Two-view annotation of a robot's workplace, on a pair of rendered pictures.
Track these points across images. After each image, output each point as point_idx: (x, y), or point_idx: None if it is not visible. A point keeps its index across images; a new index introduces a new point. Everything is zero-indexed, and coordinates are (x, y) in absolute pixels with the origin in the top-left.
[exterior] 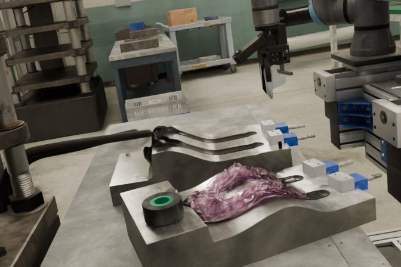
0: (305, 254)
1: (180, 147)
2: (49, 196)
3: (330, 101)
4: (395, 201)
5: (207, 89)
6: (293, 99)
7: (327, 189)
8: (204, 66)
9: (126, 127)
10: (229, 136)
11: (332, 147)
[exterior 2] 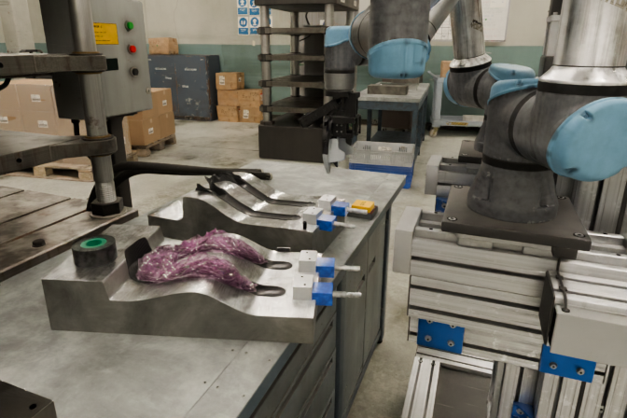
0: (201, 349)
1: (215, 198)
2: (132, 208)
3: (427, 194)
4: None
5: (457, 148)
6: None
7: (287, 290)
8: (466, 125)
9: (266, 165)
10: (290, 201)
11: None
